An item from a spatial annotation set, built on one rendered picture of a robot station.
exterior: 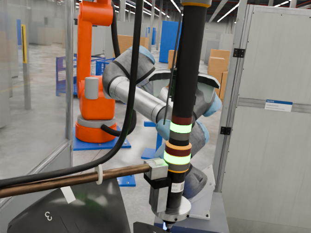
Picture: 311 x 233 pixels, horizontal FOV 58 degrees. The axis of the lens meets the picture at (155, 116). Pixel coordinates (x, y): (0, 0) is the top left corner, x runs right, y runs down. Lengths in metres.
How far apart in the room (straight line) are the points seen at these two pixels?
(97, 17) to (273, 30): 2.68
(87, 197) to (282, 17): 2.01
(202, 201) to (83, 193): 0.74
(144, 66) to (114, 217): 0.69
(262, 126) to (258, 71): 0.45
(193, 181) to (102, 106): 3.22
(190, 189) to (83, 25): 3.46
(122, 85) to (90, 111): 3.28
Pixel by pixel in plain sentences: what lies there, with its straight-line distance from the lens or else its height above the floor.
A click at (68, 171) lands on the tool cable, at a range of 0.40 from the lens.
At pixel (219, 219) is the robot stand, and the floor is 1.00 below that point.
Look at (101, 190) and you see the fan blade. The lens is 0.60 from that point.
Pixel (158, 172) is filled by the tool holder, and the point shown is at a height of 1.53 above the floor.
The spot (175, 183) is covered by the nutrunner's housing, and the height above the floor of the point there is 1.50.
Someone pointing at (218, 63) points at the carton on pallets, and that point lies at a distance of 7.91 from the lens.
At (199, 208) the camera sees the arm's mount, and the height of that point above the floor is 1.05.
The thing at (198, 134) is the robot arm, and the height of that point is 1.34.
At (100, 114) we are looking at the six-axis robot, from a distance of 4.33.
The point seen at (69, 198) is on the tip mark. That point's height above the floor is 1.43.
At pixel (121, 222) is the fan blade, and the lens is 0.59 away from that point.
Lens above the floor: 1.74
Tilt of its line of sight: 17 degrees down
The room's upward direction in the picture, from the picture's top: 5 degrees clockwise
